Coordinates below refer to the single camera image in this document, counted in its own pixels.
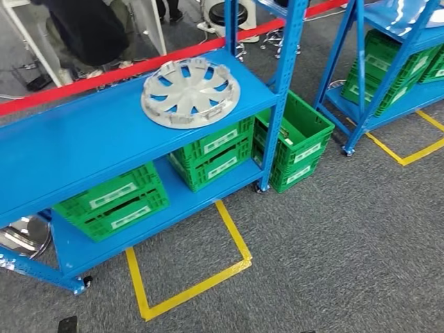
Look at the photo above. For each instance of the blue metal shelf rack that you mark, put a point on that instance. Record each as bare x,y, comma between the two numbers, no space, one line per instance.
104,133
381,60

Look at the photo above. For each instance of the black robot torso part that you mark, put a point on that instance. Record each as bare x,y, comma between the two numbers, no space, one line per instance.
67,325

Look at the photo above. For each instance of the grey plastic wheel hubcap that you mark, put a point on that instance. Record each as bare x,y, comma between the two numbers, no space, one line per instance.
190,92

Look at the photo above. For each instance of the yellow floor tape square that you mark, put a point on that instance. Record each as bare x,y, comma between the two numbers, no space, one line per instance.
194,292

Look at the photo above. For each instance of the white power strip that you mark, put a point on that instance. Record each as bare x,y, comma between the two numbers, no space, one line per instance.
206,27

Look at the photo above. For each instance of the chrome swivel stool base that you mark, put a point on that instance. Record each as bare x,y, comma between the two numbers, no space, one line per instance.
277,41

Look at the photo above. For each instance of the white round floor device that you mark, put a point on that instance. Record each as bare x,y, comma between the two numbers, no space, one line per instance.
242,14

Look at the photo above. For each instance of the person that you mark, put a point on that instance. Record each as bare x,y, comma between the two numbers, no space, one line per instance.
90,32
171,11

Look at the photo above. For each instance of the red barrier belt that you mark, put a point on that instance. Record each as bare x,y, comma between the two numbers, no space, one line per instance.
104,76

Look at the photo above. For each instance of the chrome dome post base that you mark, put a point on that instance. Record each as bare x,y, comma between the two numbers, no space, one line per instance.
24,236

